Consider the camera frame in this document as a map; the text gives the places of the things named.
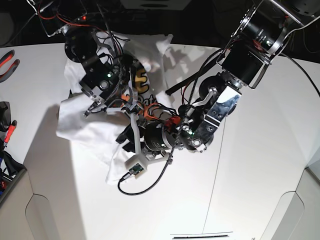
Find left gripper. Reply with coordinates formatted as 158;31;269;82
116;113;174;165

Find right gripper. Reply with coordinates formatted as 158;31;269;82
83;96;140;118

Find white printed t-shirt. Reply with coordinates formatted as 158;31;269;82
56;33;173;185

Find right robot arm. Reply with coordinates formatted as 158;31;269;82
27;0;143;117

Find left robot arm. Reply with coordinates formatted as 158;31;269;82
141;0;320;160

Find white box at top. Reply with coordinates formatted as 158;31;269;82
120;0;191;11

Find black power strip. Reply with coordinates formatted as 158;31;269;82
75;11;147;23

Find black clamp at left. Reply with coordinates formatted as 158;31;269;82
0;101;11;132

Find orange grey pliers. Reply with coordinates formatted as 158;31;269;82
0;50;20;84

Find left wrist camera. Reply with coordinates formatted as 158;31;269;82
125;153;149;179

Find camera braided cable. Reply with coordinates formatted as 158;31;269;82
117;104;191;196

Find orange handled tool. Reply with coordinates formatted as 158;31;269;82
3;120;18;148

